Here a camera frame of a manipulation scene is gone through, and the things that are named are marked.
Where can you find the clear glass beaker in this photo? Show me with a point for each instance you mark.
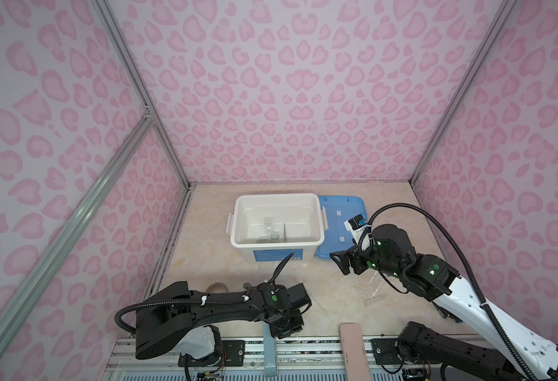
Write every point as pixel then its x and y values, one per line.
pixel 269 224

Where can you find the light blue clamp bar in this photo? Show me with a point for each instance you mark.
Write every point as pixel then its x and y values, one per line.
pixel 269 352

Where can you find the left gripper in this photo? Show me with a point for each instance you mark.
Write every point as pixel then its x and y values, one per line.
pixel 280 331

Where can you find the glass stirring rod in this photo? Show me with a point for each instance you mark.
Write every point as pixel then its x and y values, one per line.
pixel 319 307

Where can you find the white plastic bin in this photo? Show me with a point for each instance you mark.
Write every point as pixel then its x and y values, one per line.
pixel 301 213

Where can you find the aluminium mounting rail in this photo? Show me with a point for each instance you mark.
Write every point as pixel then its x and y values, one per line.
pixel 307 358

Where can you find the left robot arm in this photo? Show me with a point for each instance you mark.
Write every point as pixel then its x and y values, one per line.
pixel 166 318

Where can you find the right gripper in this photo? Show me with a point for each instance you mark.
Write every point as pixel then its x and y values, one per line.
pixel 354 254

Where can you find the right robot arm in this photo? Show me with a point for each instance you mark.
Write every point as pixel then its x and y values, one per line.
pixel 516 353

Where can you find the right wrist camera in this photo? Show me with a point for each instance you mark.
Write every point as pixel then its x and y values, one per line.
pixel 355 224

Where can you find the pink clamp bar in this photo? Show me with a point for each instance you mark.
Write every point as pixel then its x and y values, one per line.
pixel 354 352

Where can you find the blue plastic lid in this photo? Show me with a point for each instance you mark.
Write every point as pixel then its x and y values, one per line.
pixel 336 211

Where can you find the small white ceramic dish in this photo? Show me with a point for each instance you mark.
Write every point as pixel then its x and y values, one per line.
pixel 275 237

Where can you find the clear tape roll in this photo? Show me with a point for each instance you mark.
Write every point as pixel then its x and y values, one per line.
pixel 217 288

